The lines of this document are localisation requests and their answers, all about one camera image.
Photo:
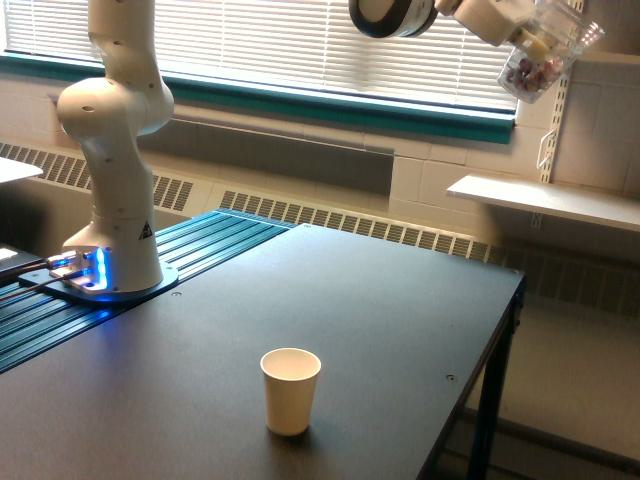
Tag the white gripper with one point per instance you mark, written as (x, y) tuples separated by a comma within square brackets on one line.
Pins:
[(495, 22)]

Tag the clear plastic cup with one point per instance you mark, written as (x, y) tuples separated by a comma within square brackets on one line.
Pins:
[(588, 33)]

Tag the red and white candies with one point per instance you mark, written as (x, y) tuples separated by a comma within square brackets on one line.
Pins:
[(529, 76)]

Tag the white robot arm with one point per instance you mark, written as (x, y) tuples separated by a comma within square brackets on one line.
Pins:
[(116, 253)]

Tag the white window blinds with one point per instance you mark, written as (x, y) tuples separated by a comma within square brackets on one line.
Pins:
[(314, 45)]

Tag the baseboard radiator vent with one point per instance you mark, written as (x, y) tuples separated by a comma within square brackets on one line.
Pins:
[(551, 275)]

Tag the white paper cup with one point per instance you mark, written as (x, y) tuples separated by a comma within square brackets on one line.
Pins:
[(290, 376)]

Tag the black table leg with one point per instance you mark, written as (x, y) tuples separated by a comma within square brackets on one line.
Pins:
[(492, 389)]

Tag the white table corner left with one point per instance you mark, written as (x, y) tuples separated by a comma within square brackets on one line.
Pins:
[(11, 170)]

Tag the white shelf rail bracket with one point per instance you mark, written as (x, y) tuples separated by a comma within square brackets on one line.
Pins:
[(557, 21)]

